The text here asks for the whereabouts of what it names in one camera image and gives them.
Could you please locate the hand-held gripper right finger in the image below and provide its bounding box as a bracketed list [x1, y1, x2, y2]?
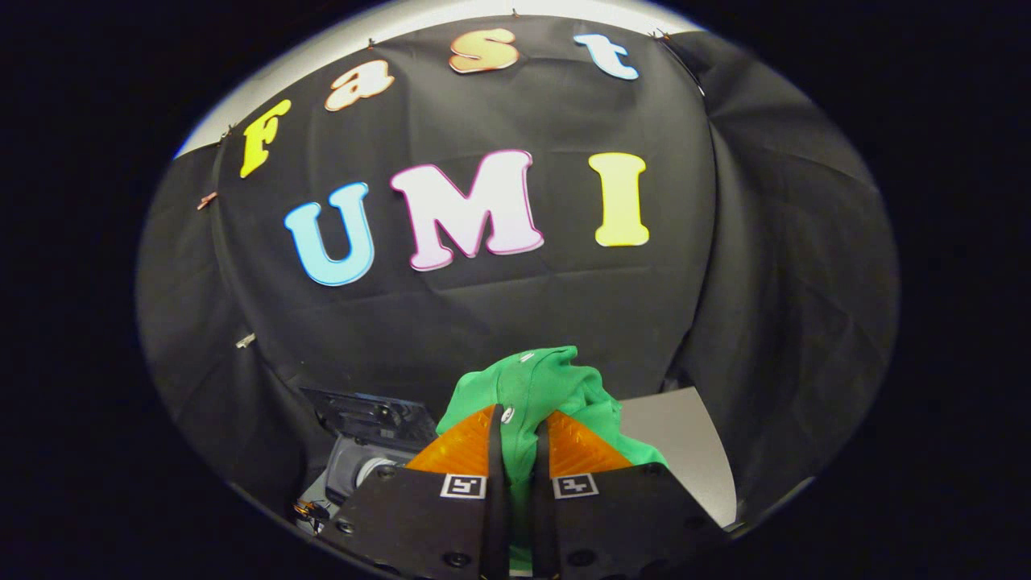
[532, 409, 730, 580]

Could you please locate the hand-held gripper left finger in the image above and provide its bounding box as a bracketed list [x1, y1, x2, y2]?
[318, 403, 511, 580]

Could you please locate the grey washing machine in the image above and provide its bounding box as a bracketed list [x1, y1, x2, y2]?
[294, 387, 441, 534]

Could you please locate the dark washing machine lid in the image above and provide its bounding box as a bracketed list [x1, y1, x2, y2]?
[302, 387, 441, 449]

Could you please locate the green shirt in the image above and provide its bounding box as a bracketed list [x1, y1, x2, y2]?
[435, 346, 668, 574]

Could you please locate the grey cabinet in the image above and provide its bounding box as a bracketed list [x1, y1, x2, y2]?
[616, 387, 739, 529]

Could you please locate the black backdrop cloth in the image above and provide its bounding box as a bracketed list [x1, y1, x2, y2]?
[137, 16, 899, 528]

